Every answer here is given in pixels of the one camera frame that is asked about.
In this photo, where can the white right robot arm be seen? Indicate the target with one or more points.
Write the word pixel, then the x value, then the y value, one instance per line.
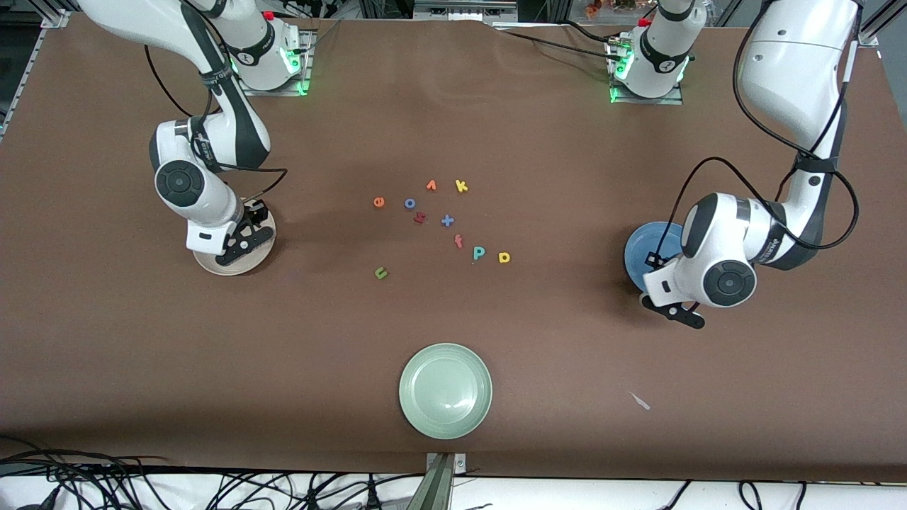
pixel 181 184

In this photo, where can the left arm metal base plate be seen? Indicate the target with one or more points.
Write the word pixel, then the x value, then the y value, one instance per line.
pixel 673 100

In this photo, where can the small white paper scrap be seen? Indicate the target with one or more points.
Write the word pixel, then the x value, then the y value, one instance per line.
pixel 640 401

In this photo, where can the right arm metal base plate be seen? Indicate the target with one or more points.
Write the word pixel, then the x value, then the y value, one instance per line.
pixel 244 92

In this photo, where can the aluminium frame post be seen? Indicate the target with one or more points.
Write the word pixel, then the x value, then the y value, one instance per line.
pixel 55 18
pixel 879 25

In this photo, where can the pale green round plate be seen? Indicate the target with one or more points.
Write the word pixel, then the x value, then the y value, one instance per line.
pixel 445 391

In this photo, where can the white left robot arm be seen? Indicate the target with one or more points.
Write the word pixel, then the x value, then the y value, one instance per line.
pixel 723 241

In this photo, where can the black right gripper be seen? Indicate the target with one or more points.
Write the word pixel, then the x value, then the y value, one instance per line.
pixel 257 213

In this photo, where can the beige round plate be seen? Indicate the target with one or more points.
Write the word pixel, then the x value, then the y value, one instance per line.
pixel 241 270

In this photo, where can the blue round plate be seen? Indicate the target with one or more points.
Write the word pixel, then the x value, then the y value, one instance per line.
pixel 641 248

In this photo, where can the grey power strip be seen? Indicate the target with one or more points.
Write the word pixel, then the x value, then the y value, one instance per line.
pixel 460 10

